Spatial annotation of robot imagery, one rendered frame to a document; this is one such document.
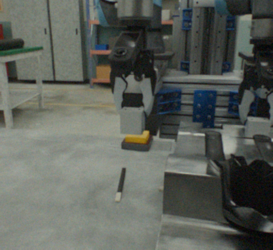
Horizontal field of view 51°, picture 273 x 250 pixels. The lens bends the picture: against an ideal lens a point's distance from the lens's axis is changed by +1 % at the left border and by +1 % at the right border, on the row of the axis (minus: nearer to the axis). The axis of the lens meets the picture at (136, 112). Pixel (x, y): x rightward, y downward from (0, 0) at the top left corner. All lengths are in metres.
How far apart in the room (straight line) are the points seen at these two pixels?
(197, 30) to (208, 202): 0.91
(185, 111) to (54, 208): 0.74
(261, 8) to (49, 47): 5.71
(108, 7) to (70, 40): 4.94
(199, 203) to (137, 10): 0.38
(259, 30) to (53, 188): 0.58
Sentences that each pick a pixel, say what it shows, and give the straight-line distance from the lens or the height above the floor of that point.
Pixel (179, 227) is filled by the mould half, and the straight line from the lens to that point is 0.44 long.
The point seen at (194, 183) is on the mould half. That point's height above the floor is 0.92.
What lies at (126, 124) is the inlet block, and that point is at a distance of 0.63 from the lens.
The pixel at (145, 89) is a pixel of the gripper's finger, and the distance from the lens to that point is 0.62.
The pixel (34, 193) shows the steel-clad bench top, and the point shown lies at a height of 0.80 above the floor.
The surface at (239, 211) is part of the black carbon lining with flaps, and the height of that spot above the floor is 0.90.
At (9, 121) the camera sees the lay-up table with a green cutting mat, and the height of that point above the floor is 0.11.
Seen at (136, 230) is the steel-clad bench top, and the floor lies 0.80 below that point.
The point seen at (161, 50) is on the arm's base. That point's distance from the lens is 1.18.
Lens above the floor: 1.13
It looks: 16 degrees down
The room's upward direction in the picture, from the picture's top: straight up
